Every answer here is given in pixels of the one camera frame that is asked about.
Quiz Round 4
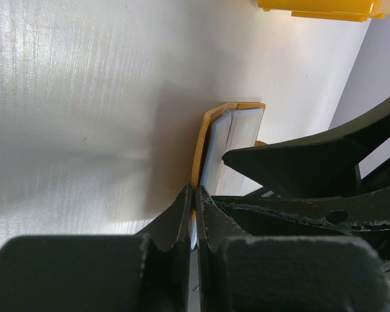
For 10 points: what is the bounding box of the orange leather card holder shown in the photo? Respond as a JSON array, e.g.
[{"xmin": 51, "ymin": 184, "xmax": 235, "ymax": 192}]
[{"xmin": 190, "ymin": 101, "xmax": 268, "ymax": 251}]

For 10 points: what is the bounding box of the yellow plastic bin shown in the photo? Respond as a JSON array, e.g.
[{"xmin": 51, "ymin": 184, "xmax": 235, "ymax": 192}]
[{"xmin": 257, "ymin": 0, "xmax": 390, "ymax": 22}]

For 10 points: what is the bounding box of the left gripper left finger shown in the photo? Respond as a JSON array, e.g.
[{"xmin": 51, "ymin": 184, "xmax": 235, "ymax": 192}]
[{"xmin": 0, "ymin": 185, "xmax": 192, "ymax": 311}]

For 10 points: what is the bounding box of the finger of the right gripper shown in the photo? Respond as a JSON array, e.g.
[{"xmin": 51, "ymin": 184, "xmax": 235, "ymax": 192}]
[
  {"xmin": 222, "ymin": 96, "xmax": 390, "ymax": 198},
  {"xmin": 213, "ymin": 187, "xmax": 390, "ymax": 254}
]

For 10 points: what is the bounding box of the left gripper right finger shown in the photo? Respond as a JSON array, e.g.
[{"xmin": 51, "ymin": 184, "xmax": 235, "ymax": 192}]
[{"xmin": 195, "ymin": 187, "xmax": 390, "ymax": 311}]

